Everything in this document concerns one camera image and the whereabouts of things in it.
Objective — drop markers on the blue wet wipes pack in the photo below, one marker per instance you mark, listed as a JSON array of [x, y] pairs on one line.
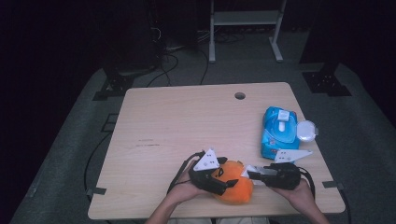
[[278, 137]]

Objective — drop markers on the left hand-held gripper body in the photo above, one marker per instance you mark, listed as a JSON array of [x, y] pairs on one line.
[[204, 180]]

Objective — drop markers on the person's right hand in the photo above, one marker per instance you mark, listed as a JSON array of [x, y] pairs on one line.
[[300, 194]]

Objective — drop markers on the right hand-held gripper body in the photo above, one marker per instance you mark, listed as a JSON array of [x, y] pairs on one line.
[[285, 177]]

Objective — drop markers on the grey tape piece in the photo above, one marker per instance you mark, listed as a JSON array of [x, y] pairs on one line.
[[96, 191], [333, 184]]

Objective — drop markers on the black stand base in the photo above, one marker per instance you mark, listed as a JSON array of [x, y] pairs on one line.
[[325, 82], [118, 84]]

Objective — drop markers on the white wet wipe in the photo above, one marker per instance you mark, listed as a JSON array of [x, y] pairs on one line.
[[247, 172]]

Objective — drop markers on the orange plush toy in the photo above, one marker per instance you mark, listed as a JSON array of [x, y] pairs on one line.
[[238, 193]]

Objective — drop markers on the person's left hand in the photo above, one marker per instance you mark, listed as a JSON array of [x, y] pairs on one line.
[[183, 193]]

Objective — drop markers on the white metal stand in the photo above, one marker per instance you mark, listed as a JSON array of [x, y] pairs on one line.
[[246, 18]]

